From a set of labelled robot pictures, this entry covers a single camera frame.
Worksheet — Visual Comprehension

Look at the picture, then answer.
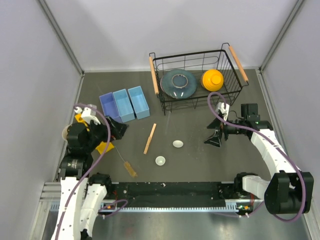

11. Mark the black wire basket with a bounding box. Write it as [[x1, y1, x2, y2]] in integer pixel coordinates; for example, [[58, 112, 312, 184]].
[[149, 42, 248, 113]]

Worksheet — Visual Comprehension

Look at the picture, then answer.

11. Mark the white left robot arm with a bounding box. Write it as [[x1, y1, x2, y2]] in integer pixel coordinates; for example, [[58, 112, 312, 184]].
[[51, 117, 128, 240]]

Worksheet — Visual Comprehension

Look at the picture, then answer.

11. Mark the white oval dish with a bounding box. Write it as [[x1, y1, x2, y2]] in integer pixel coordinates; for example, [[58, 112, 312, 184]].
[[172, 140, 184, 148]]

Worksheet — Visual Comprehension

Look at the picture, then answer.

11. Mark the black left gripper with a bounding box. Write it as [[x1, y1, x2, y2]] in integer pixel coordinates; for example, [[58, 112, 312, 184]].
[[84, 114, 129, 152]]

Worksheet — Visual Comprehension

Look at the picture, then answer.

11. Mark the test tube brush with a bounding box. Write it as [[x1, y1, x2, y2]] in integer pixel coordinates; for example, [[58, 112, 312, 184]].
[[115, 148, 138, 178]]

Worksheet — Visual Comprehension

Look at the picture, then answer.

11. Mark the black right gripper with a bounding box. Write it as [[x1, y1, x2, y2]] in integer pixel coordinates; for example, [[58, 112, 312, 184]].
[[203, 113, 247, 147]]

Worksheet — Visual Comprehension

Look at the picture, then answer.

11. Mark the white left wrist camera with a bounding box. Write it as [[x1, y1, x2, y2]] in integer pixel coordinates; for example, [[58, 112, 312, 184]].
[[74, 106, 101, 125]]

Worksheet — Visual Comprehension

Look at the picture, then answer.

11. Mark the yellow test tube rack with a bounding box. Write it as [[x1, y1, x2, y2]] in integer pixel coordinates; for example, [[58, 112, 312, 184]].
[[74, 113, 115, 155]]

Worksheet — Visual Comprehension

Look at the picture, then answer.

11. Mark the light blue bin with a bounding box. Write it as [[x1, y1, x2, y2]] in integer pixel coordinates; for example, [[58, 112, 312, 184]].
[[128, 86, 150, 120], [112, 89, 135, 123]]

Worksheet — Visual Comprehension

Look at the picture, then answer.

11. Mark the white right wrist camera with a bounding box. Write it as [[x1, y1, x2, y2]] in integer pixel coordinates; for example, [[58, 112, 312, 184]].
[[215, 102, 230, 121]]

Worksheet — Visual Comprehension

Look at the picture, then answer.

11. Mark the grey slotted cable duct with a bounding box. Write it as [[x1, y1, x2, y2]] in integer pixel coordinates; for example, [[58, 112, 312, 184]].
[[49, 199, 253, 213]]

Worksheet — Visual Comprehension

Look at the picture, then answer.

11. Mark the light blue middle bin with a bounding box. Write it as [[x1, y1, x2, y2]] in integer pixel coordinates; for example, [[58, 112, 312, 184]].
[[112, 89, 135, 123]]

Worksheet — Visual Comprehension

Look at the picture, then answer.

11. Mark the yellow ribbed bowl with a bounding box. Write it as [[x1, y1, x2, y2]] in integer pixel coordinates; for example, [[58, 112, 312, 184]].
[[200, 69, 224, 92]]

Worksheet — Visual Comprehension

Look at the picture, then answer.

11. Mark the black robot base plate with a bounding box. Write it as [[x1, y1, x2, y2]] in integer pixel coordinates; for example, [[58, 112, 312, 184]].
[[102, 181, 254, 207]]

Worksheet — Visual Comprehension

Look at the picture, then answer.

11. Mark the wooden test tube clamp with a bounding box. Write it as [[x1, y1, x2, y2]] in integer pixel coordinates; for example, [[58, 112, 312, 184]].
[[143, 123, 157, 155]]

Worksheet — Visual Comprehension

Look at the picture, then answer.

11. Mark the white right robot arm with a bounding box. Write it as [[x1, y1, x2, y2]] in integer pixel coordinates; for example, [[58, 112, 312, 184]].
[[205, 102, 314, 215]]

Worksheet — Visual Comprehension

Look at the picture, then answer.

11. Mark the dark blue ceramic plate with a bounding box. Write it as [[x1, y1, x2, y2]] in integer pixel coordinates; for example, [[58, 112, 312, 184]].
[[160, 69, 197, 99]]

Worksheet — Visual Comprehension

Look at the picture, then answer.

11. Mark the light blue right bin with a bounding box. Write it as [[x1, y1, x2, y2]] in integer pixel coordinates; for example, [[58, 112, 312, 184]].
[[128, 86, 150, 120]]

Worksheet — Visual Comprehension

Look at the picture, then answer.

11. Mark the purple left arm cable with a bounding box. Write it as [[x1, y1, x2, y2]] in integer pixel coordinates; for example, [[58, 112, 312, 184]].
[[53, 102, 129, 240]]

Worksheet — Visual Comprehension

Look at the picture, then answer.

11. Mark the purple plastic bin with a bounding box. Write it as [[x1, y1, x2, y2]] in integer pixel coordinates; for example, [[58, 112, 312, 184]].
[[99, 92, 122, 123]]

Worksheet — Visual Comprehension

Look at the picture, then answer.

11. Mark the beige ceramic mug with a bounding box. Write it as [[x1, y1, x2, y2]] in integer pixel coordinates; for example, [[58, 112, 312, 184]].
[[61, 125, 70, 141]]

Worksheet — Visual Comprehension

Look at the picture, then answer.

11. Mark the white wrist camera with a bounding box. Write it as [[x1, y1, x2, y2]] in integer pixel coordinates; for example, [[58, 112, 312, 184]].
[[74, 106, 101, 125], [215, 102, 230, 121]]

